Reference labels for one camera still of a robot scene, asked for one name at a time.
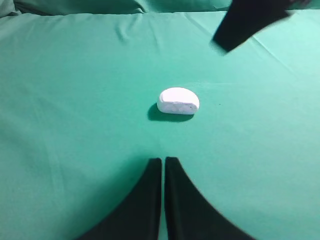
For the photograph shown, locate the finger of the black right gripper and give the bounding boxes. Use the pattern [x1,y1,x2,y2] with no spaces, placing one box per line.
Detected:
[212,0,310,52]

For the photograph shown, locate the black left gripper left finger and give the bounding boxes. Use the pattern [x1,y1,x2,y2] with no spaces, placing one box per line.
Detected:
[79,158,162,240]

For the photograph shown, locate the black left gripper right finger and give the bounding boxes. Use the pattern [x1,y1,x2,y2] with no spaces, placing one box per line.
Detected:
[164,157,253,240]

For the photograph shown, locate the white earphone case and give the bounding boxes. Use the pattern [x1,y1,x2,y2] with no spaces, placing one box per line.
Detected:
[156,87,200,115]

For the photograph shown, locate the green table cloth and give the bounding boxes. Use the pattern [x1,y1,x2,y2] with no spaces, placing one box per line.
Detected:
[0,9,320,240]

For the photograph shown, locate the green backdrop cloth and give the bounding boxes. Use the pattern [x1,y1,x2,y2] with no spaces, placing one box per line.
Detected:
[0,0,232,17]

